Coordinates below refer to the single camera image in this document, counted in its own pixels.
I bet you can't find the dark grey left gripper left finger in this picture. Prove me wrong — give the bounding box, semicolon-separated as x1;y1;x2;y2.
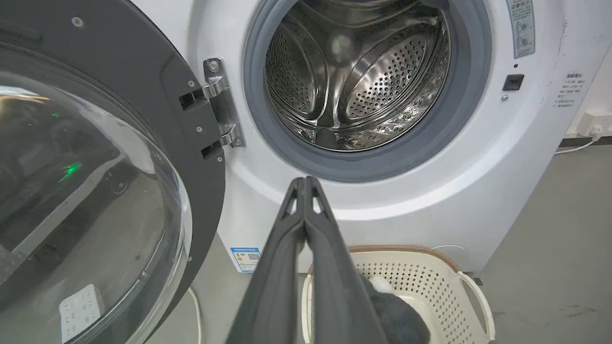
226;178;306;344

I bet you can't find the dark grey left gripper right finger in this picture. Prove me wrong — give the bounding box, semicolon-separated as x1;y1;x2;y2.
304;176;388;344

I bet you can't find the white front-load washing machine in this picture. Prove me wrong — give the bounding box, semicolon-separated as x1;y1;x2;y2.
130;0;612;274

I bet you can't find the black round washing machine door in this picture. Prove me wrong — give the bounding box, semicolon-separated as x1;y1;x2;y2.
0;0;226;344

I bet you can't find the dark grey cloth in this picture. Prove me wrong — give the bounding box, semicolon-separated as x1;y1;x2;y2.
360;274;431;344

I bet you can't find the cream perforated laundry basket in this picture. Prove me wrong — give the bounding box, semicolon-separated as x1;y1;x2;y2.
301;246;496;344

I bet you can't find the white power strip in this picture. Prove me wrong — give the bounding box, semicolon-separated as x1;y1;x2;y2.
59;284;105;344

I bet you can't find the thin white floor cable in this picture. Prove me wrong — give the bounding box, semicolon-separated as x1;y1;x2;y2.
187;287;203;344

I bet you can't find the white power cable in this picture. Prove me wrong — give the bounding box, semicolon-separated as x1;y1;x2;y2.
555;136;601;155

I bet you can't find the white wall socket plug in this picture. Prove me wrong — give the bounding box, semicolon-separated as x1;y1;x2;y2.
567;111;612;139

